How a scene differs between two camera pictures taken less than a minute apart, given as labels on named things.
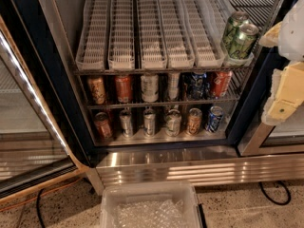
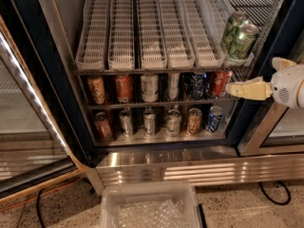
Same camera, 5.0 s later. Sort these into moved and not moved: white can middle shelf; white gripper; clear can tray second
Moved: white gripper
Not moved: clear can tray second; white can middle shelf
